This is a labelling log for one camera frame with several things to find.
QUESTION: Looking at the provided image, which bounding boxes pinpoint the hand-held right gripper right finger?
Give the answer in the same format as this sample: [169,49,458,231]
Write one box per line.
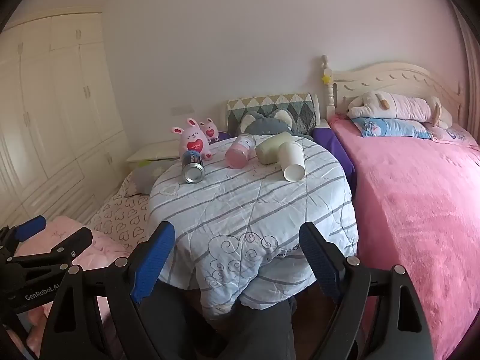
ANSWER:
[299,221,436,360]

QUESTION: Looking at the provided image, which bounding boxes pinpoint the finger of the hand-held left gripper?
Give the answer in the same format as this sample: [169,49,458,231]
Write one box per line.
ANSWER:
[0,215,47,259]
[10,227,94,268]

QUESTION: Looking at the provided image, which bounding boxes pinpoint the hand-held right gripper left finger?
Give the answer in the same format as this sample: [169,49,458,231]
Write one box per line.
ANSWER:
[39,221,176,360]

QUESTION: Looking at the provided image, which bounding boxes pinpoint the silver metal can cup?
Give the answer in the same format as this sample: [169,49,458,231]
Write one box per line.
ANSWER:
[182,150,206,184]

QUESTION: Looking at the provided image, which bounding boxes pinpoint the white paper cup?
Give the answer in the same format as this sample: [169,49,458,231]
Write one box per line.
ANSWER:
[278,141,305,182]

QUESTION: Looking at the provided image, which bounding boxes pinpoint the pale green cup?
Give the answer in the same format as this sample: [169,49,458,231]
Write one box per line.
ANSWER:
[256,132,294,166]

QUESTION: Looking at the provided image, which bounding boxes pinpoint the pink plastic jar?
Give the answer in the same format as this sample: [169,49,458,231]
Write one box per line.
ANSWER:
[225,133,257,169]

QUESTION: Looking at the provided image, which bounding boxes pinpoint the pale pink quilt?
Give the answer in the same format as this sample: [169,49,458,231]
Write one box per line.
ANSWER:
[0,215,132,360]

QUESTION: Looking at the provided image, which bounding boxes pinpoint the heart patterned sheet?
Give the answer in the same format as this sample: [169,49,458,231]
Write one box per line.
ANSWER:
[87,172,158,252]

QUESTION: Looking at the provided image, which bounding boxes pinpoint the striped light blue quilt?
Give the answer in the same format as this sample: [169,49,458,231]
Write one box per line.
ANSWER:
[149,135,360,319]

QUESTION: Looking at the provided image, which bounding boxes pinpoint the grey pillow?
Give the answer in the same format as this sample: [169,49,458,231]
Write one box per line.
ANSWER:
[129,159,177,196]

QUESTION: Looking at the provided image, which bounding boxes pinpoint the person's dark trousers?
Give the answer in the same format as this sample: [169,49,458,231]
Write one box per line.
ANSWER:
[139,281,297,360]

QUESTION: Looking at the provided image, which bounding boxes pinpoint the pink fleece blanket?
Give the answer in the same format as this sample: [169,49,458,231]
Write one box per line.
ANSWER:
[328,114,480,360]

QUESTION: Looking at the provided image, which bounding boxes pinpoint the cream wardrobe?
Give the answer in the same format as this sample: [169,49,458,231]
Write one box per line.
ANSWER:
[0,11,130,229]

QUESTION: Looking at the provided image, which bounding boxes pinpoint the white pillow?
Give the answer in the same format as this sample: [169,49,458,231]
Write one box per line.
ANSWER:
[126,140,184,164]

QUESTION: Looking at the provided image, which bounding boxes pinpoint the purple bed sheet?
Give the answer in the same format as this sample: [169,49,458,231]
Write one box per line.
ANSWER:
[313,127,357,196]

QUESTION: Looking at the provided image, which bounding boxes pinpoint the large pink bunny plush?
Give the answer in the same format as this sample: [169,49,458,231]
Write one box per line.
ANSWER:
[171,117,214,161]

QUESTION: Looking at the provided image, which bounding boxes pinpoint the small pink bunny plush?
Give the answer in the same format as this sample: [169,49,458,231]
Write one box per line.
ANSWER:
[199,117,221,144]

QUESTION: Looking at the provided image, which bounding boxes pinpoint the grey cat plush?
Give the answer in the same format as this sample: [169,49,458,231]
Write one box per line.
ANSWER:
[237,110,316,141]

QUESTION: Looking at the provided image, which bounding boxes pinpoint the blue printed pillow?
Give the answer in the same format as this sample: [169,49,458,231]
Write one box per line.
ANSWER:
[352,117,434,140]

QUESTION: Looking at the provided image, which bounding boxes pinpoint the diamond patterned cushion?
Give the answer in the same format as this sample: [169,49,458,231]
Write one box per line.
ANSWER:
[226,93,320,137]

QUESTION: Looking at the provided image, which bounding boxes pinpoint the pink and white animal plush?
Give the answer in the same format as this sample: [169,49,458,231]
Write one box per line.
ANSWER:
[346,91,454,130]

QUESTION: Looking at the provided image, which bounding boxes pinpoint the pink printed pillow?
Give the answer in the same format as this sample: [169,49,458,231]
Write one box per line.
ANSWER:
[429,122,475,147]

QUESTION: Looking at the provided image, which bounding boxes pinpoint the cream wooden headboard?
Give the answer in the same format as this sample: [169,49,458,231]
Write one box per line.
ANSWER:
[319,54,464,124]

